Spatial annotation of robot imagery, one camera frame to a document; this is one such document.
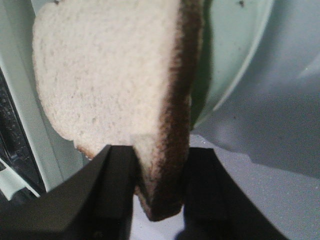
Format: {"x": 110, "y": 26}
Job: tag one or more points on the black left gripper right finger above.
{"x": 215, "y": 208}

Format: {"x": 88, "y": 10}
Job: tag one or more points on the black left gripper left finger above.
{"x": 94, "y": 204}

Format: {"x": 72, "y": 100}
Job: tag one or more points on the white bread slice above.
{"x": 120, "y": 72}

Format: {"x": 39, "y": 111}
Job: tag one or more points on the mint green breakfast maker base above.
{"x": 55, "y": 158}

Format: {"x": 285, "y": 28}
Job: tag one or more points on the mint green plate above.
{"x": 232, "y": 32}

